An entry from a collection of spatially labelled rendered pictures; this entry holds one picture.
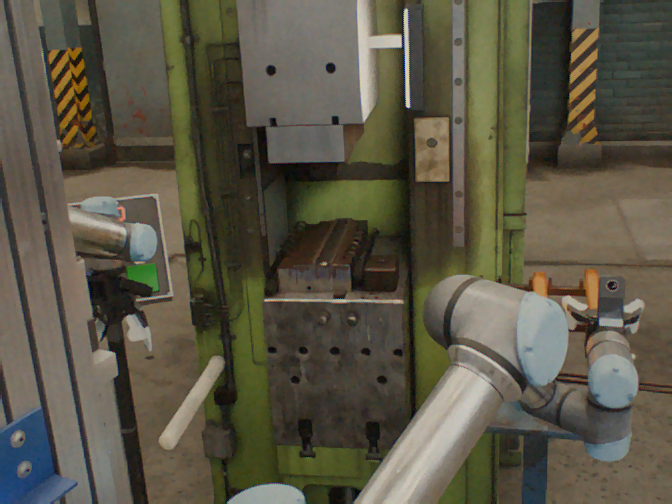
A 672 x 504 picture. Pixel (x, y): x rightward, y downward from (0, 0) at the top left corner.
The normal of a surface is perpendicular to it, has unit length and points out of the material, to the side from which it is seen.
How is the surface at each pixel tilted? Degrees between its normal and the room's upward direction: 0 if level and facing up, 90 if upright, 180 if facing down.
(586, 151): 90
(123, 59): 90
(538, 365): 86
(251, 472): 90
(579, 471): 0
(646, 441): 0
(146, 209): 60
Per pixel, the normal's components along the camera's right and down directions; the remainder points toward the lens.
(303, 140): -0.15, 0.32
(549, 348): 0.73, 0.11
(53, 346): 0.89, 0.11
